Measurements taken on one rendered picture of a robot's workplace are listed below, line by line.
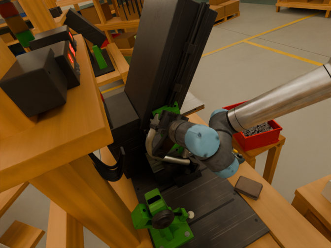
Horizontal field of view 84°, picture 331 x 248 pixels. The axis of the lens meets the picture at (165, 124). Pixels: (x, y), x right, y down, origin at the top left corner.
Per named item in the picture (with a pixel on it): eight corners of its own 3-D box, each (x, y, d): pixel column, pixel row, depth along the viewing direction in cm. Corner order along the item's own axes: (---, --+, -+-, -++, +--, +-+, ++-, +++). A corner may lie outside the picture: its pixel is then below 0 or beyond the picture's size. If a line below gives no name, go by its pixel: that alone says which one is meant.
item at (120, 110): (142, 133, 125) (124, 90, 103) (158, 165, 102) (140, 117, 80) (116, 145, 121) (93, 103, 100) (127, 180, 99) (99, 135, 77)
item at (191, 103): (190, 96, 111) (189, 91, 109) (204, 108, 98) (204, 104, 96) (129, 122, 104) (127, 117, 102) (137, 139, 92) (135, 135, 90)
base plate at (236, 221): (161, 102, 152) (160, 100, 151) (269, 232, 69) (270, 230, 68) (113, 122, 145) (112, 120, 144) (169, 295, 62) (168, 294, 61)
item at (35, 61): (68, 75, 45) (51, 46, 40) (67, 103, 33) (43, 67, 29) (38, 86, 43) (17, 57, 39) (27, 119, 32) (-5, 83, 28)
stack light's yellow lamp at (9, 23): (30, 28, 65) (21, 14, 62) (28, 30, 61) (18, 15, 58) (16, 33, 64) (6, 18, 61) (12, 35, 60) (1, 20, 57)
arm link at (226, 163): (241, 145, 57) (220, 123, 53) (241, 178, 49) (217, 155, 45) (218, 152, 62) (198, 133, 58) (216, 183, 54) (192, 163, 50)
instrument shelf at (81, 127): (84, 41, 99) (81, 33, 97) (115, 143, 32) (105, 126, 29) (37, 56, 95) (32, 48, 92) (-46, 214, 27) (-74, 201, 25)
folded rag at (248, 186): (233, 190, 83) (233, 186, 81) (240, 176, 87) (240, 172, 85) (256, 201, 77) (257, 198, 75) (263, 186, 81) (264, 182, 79)
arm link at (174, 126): (191, 149, 55) (168, 141, 52) (184, 145, 59) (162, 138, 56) (200, 126, 55) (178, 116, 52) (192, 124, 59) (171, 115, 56)
